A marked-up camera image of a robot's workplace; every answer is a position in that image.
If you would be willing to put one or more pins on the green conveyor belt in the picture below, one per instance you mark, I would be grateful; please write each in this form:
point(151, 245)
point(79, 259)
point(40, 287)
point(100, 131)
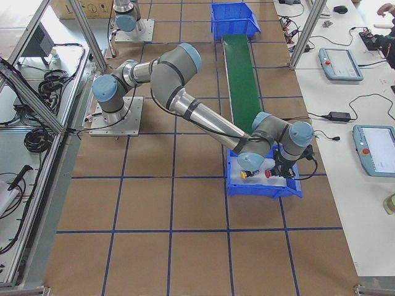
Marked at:
point(242, 86)

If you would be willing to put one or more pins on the blue source bin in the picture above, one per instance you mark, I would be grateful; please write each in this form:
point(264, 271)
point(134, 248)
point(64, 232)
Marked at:
point(232, 18)

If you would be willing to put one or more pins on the lower teach pendant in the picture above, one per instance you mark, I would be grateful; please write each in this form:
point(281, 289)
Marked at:
point(375, 148)

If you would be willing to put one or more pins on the blue destination bin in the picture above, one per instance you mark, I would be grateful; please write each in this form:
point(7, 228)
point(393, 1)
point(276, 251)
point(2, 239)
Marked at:
point(291, 188)

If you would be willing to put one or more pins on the person hand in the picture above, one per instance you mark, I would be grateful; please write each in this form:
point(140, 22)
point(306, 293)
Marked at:
point(387, 8)

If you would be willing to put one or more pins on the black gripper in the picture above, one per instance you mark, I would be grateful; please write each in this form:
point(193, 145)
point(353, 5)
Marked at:
point(282, 163)

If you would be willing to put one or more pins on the white destination foam pad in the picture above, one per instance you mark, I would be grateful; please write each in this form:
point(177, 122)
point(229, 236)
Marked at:
point(257, 179)

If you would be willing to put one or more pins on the black power brick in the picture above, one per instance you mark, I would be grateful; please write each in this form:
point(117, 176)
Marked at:
point(338, 116)

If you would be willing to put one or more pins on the black computer mouse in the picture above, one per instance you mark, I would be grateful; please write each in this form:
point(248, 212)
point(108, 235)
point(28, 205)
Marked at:
point(340, 9)

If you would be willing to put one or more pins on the upper teach pendant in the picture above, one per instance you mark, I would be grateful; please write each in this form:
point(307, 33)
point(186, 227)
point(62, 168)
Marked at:
point(339, 65)

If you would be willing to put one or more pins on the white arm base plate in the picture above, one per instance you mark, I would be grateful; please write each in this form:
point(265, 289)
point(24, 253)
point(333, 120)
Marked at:
point(123, 123)
point(146, 37)

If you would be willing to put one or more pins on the cardboard box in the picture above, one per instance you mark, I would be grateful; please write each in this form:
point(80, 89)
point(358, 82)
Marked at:
point(93, 9)

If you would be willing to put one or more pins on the teach pendant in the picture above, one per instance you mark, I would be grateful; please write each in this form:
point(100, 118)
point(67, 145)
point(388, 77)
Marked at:
point(339, 65)
point(375, 148)

